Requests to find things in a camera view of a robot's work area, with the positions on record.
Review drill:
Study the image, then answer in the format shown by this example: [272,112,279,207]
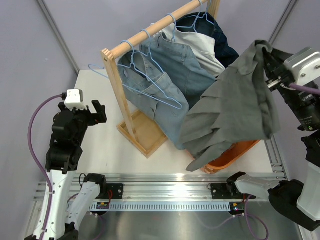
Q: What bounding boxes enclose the blue hanger of denim shirt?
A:
[139,29,165,73]

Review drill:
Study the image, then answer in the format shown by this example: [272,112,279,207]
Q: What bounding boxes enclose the wooden clothes rack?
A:
[100,0,221,159]

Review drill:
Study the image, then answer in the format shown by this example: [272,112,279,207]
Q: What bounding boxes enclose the light blue denim skirt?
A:
[150,32,216,108]

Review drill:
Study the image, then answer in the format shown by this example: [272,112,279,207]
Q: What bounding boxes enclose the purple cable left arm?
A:
[27,93,68,236]

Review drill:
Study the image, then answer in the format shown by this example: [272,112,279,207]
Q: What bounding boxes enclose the white garment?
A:
[152,24,226,78]

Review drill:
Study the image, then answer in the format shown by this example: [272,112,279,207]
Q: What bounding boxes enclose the dark navy jeans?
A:
[175,11,241,69]

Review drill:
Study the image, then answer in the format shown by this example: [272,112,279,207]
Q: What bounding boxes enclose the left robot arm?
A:
[27,100,108,240]

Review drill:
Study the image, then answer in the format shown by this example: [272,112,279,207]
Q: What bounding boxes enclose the orange plastic basket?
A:
[201,140,260,174]

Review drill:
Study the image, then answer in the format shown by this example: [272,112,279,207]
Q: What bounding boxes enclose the grey pleated skirt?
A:
[179,40,280,172]

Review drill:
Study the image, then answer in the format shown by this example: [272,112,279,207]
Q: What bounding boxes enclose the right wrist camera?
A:
[283,47,320,87]

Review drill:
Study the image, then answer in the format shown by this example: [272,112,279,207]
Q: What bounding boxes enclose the blue hanger of white garment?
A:
[165,13,177,43]

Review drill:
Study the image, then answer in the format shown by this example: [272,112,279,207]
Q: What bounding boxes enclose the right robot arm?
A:
[226,47,320,232]

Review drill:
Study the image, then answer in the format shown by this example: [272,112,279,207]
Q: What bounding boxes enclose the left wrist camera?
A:
[59,88,89,112]

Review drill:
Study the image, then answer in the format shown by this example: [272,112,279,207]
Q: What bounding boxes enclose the blue hanger of jeans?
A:
[177,0,218,37]

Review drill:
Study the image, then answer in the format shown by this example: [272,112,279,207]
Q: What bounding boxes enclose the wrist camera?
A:
[59,88,89,112]
[283,47,320,87]

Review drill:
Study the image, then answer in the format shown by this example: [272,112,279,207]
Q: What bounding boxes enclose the light blue denim shirt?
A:
[117,50,189,150]

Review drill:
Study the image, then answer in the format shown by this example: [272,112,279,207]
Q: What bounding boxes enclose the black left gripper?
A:
[59,100,107,145]

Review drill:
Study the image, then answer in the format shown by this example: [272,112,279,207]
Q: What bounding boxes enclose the blue wire hanger with skirt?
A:
[87,40,183,110]

